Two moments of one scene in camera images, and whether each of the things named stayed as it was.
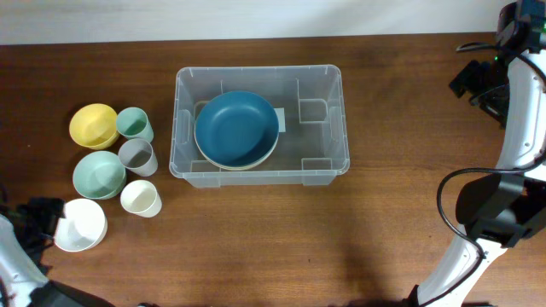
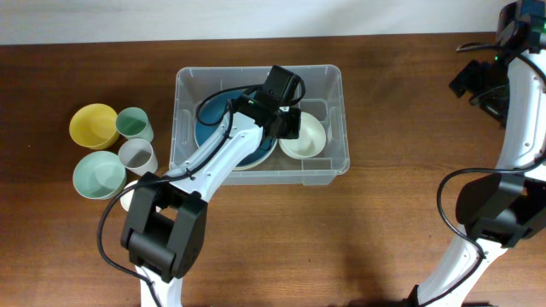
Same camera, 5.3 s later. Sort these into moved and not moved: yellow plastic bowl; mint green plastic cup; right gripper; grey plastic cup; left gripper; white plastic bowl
Moved: white plastic bowl; left gripper
Not moved: right gripper; yellow plastic bowl; grey plastic cup; mint green plastic cup
